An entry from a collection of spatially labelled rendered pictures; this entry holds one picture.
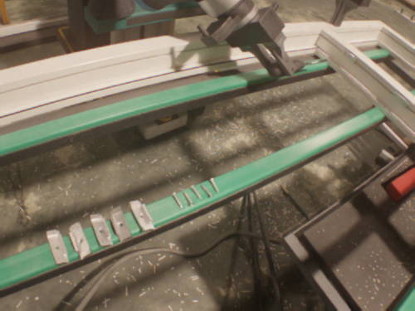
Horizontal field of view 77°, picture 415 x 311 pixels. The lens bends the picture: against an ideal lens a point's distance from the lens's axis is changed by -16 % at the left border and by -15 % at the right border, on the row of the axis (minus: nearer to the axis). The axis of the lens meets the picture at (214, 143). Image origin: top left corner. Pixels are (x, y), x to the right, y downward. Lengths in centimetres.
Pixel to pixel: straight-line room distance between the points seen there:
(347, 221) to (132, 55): 72
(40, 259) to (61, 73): 31
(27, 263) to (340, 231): 75
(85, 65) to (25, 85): 11
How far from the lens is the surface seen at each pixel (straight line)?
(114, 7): 119
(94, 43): 166
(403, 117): 84
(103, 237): 41
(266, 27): 56
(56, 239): 42
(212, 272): 133
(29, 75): 56
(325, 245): 84
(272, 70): 64
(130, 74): 61
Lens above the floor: 125
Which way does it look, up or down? 47 degrees down
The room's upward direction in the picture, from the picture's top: 17 degrees clockwise
